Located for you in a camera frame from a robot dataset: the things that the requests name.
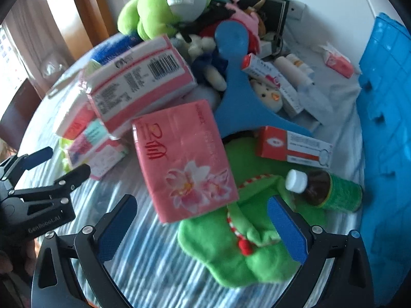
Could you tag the white tube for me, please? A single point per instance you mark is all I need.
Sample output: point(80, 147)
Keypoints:
point(293, 74)

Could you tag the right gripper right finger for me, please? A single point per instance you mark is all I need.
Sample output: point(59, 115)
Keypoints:
point(298, 238)

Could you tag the dark wooden chair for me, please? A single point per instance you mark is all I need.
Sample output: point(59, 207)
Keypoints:
point(18, 114)

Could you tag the clear blister pack box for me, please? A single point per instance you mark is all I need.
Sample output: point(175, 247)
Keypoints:
point(315, 103)

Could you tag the small red white tissue pack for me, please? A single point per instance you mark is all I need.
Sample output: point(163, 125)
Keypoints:
point(73, 118)

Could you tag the lime green plush toy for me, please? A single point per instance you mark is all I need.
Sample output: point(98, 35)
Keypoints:
point(153, 18)

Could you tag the pink flower tissue pack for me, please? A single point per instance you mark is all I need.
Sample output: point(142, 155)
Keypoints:
point(183, 161)

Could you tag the black box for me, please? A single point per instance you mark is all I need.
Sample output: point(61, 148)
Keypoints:
point(275, 12)

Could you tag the pink teal small box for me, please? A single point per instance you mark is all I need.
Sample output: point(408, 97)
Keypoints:
point(95, 148)

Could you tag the green plush hat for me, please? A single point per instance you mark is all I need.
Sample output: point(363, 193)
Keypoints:
point(238, 243)

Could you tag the small white chick plush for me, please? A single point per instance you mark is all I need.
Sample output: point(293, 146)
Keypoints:
point(270, 97)

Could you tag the large pink white tissue pack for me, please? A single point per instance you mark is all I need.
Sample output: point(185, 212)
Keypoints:
point(137, 82)

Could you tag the blue plastic crate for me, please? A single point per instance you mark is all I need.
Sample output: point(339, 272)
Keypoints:
point(383, 106)

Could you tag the pink plush toy in box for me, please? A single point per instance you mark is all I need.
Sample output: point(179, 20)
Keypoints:
point(226, 10)

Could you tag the brown medicine bottle green label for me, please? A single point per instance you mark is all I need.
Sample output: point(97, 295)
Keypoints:
point(324, 190)

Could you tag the long white pink box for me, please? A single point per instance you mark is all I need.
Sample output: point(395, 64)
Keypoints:
point(259, 70)

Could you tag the small pink tissue packet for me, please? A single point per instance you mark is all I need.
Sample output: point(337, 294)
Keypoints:
point(335, 60)

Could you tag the red white medicine box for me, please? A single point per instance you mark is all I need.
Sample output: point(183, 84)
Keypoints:
point(281, 145)

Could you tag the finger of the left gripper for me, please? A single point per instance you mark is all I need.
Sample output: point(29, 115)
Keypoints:
point(13, 167)
point(70, 176)

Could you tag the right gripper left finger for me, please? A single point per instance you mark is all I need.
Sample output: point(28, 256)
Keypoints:
point(97, 244)

